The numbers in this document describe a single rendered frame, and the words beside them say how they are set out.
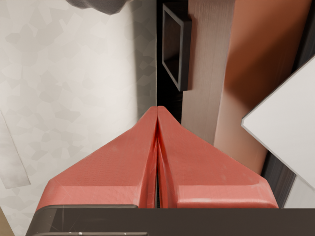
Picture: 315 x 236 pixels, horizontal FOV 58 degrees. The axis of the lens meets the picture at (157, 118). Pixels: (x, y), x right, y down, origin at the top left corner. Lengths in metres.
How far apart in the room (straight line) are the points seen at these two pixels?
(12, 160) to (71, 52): 0.15
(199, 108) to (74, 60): 0.15
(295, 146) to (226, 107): 0.04
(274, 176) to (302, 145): 0.05
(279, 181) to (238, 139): 0.04
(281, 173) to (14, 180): 0.29
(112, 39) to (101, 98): 0.07
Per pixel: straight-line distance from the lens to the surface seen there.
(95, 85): 0.30
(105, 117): 0.32
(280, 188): 0.21
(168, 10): 0.22
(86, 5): 0.26
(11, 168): 0.37
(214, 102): 0.16
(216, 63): 0.16
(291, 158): 0.17
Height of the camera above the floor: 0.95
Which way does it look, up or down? 53 degrees down
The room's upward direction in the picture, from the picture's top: 157 degrees clockwise
